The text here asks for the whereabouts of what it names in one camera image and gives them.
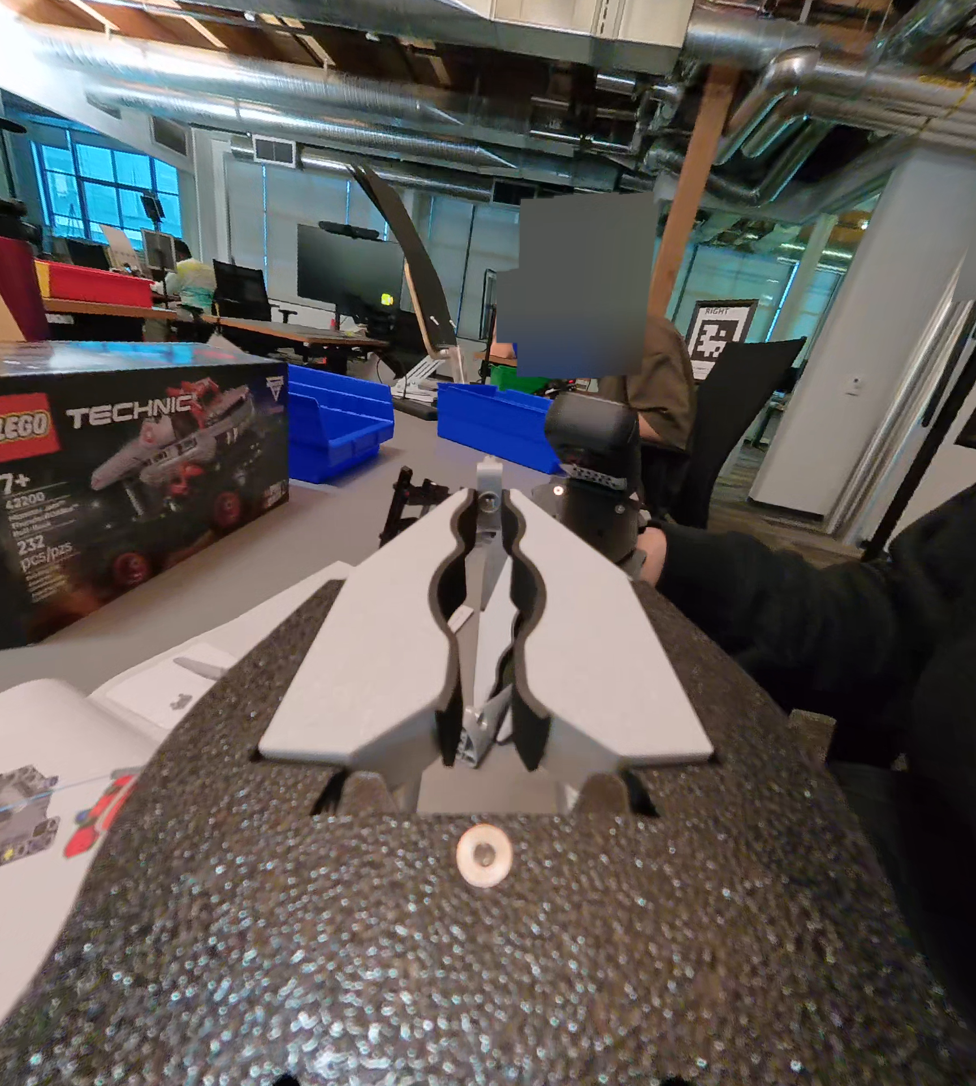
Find black mesh office chair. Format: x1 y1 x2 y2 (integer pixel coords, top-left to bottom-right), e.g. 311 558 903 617
666 337 809 529

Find wooden post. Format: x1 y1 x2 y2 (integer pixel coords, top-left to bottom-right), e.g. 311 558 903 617
647 66 741 322

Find wooden office desk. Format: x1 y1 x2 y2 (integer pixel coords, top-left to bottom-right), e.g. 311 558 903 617
200 312 389 353

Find large black monitor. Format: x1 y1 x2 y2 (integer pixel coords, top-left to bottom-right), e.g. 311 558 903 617
295 222 406 327

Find black toy brick frame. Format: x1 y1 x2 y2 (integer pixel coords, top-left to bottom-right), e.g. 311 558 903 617
378 465 459 548

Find white metal stand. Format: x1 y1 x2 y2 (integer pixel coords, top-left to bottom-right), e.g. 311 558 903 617
393 352 464 402

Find silver ventilation duct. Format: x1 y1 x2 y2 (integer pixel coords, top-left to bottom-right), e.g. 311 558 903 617
30 25 684 149

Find person's right hand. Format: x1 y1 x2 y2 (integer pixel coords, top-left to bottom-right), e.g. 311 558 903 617
641 519 673 588

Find black and white marker poster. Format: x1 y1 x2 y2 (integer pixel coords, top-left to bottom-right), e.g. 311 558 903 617
685 297 759 380

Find curved black panel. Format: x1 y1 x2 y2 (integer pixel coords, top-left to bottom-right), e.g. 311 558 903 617
348 161 461 357

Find grey toy brick panel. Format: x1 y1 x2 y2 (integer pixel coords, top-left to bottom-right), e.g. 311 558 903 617
452 456 516 766

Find red storage bin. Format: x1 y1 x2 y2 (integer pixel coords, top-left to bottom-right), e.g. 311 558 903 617
34 258 156 309

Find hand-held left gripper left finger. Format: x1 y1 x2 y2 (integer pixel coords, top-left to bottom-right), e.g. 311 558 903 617
258 488 473 811

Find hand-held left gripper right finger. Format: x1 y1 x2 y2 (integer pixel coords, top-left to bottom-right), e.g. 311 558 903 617
500 489 715 811

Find large grid window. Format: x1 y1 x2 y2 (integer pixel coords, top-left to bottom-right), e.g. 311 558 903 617
30 127 184 251

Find blue storage bin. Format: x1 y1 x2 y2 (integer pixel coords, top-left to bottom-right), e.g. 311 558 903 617
435 382 564 476
286 363 396 486

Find person's right forearm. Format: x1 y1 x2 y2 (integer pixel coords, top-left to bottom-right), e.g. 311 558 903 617
653 509 922 718

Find person's black embroidered sweatshirt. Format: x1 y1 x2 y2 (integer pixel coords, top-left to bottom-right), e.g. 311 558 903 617
827 450 976 1086

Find toy truck set box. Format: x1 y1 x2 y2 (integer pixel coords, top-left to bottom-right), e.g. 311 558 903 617
0 341 291 658

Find white instruction booklet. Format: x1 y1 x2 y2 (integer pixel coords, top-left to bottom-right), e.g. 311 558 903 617
0 626 245 1086

